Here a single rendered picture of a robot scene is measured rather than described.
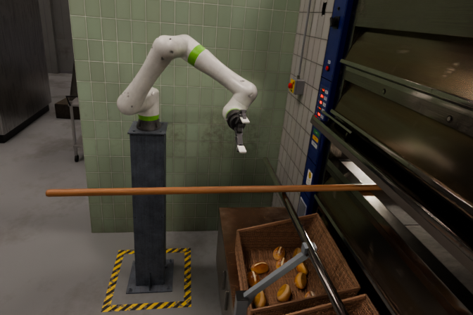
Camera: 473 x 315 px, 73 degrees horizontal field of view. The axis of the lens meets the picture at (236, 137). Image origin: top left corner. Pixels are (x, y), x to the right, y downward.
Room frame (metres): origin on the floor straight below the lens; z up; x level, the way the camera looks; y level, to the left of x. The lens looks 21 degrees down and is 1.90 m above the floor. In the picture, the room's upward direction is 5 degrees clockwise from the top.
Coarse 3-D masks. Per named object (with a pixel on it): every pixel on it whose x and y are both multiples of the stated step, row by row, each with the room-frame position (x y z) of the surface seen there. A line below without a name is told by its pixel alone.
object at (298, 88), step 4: (292, 80) 2.25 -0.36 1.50; (296, 80) 2.20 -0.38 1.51; (300, 80) 2.20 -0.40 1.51; (292, 84) 2.23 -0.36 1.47; (296, 84) 2.19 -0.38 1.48; (300, 84) 2.20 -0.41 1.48; (304, 84) 2.21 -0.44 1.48; (292, 88) 2.22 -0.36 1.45; (296, 88) 2.19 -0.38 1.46; (300, 88) 2.20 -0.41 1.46; (292, 92) 2.21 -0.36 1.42; (296, 92) 2.20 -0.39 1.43; (300, 92) 2.20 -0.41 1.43
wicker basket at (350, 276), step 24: (312, 216) 1.59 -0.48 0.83; (240, 240) 1.45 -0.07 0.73; (288, 240) 1.58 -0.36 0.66; (312, 240) 1.51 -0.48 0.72; (240, 264) 1.34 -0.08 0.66; (312, 264) 1.41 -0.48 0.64; (336, 264) 1.25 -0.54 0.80; (240, 288) 1.26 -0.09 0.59; (312, 288) 1.29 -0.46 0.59; (336, 288) 1.17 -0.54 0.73; (264, 312) 1.01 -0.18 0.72; (288, 312) 1.03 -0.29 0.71
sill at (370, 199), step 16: (336, 160) 1.64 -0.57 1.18; (352, 176) 1.46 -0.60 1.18; (352, 192) 1.36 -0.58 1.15; (368, 192) 1.31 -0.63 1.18; (368, 208) 1.21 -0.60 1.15; (384, 208) 1.18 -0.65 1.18; (384, 224) 1.09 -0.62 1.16; (400, 224) 1.07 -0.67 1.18; (400, 240) 0.99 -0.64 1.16; (416, 240) 0.98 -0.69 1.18; (416, 256) 0.90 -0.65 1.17; (432, 256) 0.90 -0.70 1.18; (432, 272) 0.82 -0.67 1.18; (448, 272) 0.82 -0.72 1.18; (448, 288) 0.76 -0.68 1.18; (464, 288) 0.76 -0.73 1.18; (464, 304) 0.70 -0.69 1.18
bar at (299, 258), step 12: (276, 180) 1.36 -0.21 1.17; (288, 204) 1.16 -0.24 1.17; (300, 228) 1.00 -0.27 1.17; (300, 252) 0.91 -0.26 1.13; (312, 252) 0.87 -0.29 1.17; (288, 264) 0.89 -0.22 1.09; (276, 276) 0.88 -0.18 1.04; (324, 276) 0.77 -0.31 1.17; (252, 288) 0.88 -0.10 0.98; (264, 288) 0.88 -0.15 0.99; (324, 288) 0.73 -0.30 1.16; (240, 300) 0.85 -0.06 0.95; (252, 300) 0.88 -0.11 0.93; (336, 300) 0.68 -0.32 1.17; (240, 312) 0.86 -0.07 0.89; (336, 312) 0.65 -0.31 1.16
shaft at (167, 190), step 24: (48, 192) 1.06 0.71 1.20; (72, 192) 1.07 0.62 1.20; (96, 192) 1.09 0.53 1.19; (120, 192) 1.11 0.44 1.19; (144, 192) 1.12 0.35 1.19; (168, 192) 1.14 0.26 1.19; (192, 192) 1.16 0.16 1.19; (216, 192) 1.18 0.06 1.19; (240, 192) 1.20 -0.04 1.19; (264, 192) 1.22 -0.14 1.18
